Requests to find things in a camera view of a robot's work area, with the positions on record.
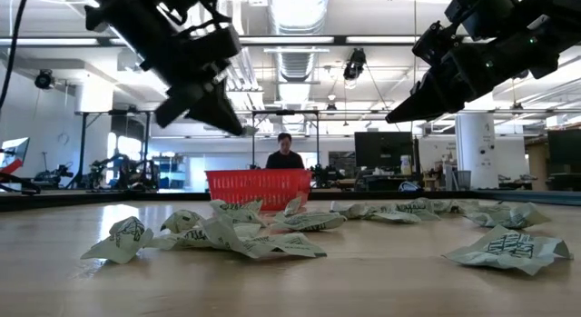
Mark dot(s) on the round wall clock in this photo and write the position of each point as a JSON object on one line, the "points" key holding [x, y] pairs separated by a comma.
{"points": [[63, 138]]}

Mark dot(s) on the black overhead frame beam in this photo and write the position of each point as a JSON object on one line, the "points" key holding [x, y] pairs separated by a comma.
{"points": [[339, 40]]}

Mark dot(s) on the black computer monitor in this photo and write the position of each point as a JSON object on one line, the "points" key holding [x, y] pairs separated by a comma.
{"points": [[383, 149], [564, 146]]}

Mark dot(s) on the dark cluttered desk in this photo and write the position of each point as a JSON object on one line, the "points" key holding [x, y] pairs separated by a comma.
{"points": [[386, 183]]}

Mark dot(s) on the blue white rounded object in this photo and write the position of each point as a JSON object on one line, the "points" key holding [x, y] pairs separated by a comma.
{"points": [[409, 186]]}

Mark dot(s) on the silver ventilation duct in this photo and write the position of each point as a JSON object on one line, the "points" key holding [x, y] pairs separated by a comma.
{"points": [[297, 12]]}

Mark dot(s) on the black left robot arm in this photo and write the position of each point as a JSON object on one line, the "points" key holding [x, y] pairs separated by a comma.
{"points": [[136, 8]]}

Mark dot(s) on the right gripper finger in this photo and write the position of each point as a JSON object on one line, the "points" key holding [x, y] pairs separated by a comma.
{"points": [[423, 83], [426, 105]]}

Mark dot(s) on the black ceiling spotlight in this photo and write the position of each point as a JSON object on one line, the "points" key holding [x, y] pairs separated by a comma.
{"points": [[354, 65], [44, 79]]}

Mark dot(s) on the black background rig frame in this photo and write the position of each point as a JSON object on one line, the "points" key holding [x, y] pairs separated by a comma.
{"points": [[253, 140], [83, 149]]}

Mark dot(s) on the white round pillar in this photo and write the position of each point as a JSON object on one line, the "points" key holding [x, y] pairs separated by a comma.
{"points": [[476, 144]]}

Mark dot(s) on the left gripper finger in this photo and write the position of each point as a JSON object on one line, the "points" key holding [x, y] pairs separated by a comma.
{"points": [[218, 108], [174, 109]]}

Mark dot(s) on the white bottle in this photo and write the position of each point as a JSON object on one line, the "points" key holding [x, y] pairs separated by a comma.
{"points": [[405, 165]]}

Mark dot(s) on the dark wall board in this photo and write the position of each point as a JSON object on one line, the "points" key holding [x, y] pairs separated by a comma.
{"points": [[341, 161]]}

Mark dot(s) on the black background robot arm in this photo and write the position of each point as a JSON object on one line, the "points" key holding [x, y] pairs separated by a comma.
{"points": [[52, 174]]}

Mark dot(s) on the tilted grey computer monitor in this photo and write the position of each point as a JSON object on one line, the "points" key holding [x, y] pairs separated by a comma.
{"points": [[16, 151]]}

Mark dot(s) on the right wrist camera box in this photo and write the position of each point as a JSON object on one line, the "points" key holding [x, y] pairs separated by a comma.
{"points": [[433, 42]]}

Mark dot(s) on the red bar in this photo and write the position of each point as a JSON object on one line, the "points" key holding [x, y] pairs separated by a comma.
{"points": [[11, 167]]}

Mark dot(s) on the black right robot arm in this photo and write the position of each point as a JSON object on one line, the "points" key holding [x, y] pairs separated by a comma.
{"points": [[558, 17]]}

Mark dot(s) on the person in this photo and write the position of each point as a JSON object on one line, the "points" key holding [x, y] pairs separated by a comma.
{"points": [[284, 154]]}

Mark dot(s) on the red plastic basket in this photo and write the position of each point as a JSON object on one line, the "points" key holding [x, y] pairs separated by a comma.
{"points": [[254, 187]]}

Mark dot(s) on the grey waste bin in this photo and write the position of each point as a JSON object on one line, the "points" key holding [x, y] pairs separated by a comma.
{"points": [[464, 180]]}

